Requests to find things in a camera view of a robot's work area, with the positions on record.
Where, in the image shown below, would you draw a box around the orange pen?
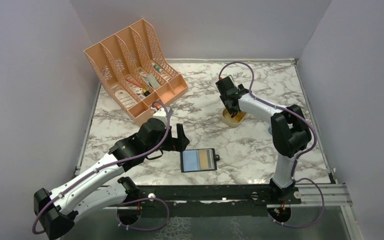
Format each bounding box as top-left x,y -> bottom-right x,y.
125,77 -> 143,88

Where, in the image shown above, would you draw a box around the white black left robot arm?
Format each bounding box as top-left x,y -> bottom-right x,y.
32,117 -> 190,240

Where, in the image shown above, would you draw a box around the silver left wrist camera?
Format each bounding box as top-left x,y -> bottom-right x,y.
152,107 -> 173,125

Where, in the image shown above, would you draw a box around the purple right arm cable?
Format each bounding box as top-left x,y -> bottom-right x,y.
218,61 -> 325,229

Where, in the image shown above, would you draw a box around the green white tube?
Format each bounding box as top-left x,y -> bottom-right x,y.
151,62 -> 164,73

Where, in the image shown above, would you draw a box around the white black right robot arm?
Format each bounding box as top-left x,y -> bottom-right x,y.
215,76 -> 312,204

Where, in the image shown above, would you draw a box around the orange plastic desk organizer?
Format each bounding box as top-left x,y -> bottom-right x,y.
84,19 -> 189,126

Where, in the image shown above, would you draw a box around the beige oval card tray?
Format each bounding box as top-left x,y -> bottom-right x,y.
221,108 -> 248,128

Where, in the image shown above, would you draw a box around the black leather card holder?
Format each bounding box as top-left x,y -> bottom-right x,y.
180,148 -> 221,173

